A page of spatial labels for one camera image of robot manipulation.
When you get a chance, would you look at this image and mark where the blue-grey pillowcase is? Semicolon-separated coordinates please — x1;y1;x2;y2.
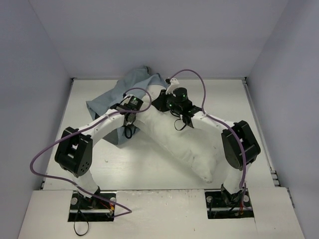
86;65;166;146

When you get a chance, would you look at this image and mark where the white pillow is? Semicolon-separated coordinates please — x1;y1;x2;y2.
136;83;230;185

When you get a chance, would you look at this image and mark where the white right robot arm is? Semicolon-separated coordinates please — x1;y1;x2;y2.
152;87;261;205

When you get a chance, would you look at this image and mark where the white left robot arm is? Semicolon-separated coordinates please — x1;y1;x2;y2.
54;95;143;209

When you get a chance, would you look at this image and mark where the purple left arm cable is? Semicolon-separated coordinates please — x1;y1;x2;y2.
29;88;153;218

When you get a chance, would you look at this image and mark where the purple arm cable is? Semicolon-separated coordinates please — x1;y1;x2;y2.
29;88;153;218
165;69;253;210

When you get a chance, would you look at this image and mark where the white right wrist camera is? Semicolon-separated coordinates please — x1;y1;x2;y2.
165;78;180;95

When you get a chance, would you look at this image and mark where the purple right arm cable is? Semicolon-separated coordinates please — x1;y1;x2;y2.
165;69;253;210

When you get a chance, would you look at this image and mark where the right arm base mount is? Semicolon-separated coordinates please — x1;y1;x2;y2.
204;190;254;220

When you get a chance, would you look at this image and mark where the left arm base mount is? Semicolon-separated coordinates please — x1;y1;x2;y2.
68;191;115;222

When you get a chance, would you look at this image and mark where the thin black loose cable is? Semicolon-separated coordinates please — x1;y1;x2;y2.
73;194;92;236

